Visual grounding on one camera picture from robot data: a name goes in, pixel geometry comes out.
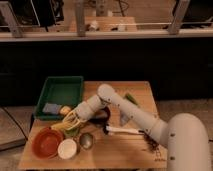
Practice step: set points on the orange plastic bowl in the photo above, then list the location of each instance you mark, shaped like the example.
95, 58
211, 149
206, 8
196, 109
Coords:
46, 142

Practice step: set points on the blue sponge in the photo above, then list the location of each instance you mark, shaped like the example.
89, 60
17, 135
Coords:
51, 108

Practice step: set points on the white plastic bowl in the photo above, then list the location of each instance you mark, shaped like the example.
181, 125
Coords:
67, 149

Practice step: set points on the yellow round fruit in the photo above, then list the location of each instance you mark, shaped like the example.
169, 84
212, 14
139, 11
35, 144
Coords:
65, 110

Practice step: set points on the yellow banana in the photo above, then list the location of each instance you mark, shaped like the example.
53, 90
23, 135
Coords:
59, 126

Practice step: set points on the green plastic cup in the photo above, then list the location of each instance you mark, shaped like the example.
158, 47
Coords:
71, 133

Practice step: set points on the small metal cup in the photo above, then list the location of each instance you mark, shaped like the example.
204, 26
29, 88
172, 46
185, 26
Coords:
86, 141

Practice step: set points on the dark red grapes bunch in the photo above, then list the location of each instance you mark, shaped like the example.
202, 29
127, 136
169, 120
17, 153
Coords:
152, 144

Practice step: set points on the green plastic tray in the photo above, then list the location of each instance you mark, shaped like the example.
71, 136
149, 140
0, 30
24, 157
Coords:
60, 90

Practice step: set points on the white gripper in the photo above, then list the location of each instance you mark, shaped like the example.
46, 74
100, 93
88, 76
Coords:
85, 111

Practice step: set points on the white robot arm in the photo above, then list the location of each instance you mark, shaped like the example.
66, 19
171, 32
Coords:
184, 136

